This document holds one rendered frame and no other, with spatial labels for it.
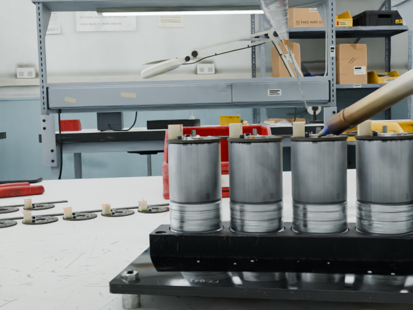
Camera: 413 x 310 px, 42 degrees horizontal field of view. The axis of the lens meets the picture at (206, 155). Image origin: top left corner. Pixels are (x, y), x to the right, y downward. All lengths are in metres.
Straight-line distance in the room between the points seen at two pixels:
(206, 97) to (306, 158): 2.24
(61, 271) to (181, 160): 0.08
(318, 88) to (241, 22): 2.23
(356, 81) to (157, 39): 1.66
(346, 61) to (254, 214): 4.20
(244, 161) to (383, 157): 0.06
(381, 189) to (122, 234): 0.17
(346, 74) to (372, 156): 4.18
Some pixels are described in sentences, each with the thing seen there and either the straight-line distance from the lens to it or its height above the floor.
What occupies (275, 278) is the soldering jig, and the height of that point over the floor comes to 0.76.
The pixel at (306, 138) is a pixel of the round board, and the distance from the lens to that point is 0.23.
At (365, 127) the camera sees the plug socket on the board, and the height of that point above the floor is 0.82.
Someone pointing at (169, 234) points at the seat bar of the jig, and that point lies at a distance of 0.24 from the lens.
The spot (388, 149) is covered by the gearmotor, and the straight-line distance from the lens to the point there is 0.23.
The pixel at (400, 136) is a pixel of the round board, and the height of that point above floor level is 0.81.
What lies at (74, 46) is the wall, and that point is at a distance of 4.69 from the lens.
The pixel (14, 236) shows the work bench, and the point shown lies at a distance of 0.36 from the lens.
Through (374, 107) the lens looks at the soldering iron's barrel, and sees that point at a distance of 0.21.
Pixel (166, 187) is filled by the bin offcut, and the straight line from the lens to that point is 0.47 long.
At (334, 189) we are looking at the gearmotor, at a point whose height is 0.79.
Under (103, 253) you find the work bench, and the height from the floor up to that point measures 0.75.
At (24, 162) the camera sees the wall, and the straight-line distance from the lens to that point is 4.76.
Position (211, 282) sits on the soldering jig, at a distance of 0.21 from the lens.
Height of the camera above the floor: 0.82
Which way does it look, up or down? 4 degrees down
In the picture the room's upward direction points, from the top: 2 degrees counter-clockwise
